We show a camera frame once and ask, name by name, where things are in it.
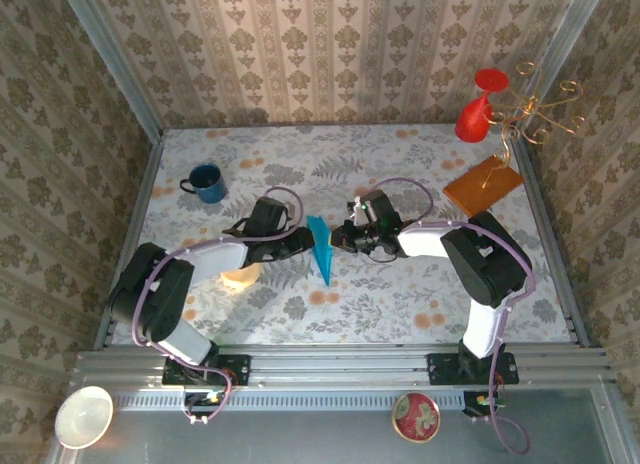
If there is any pale orange round disc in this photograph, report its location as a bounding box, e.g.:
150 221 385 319
219 261 264 290

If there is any floral patterned table cloth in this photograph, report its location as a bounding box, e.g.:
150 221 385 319
112 125 574 345

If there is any dark blue enamel mug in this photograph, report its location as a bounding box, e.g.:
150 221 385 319
179 163 230 204

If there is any red plastic wine glass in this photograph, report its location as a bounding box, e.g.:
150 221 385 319
454 68 510 144

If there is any red floral small plate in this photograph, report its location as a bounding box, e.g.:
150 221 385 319
391 392 442 444

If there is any white round bowl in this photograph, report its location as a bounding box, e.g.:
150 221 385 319
54 385 115 450

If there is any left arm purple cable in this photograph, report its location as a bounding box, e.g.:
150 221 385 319
130 185 306 426

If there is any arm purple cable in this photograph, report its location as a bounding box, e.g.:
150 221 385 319
369 177 537 456
130 185 306 426

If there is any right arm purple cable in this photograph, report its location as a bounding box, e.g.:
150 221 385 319
369 177 537 456

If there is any aluminium front frame beam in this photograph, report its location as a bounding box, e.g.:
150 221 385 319
74 342 614 391

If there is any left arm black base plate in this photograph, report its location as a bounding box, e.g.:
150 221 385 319
162 352 251 387

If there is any gold wire stand wooden base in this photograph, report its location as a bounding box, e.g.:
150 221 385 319
443 61 591 219

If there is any aluminium side rail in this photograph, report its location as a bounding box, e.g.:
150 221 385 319
93 131 166 350
512 131 591 348

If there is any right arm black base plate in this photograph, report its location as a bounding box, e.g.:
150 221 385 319
426 351 520 387

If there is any grey slotted cable duct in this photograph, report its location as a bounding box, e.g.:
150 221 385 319
110 388 467 412

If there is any aluminium corner post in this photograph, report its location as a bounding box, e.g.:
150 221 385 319
55 0 165 138
519 0 609 133

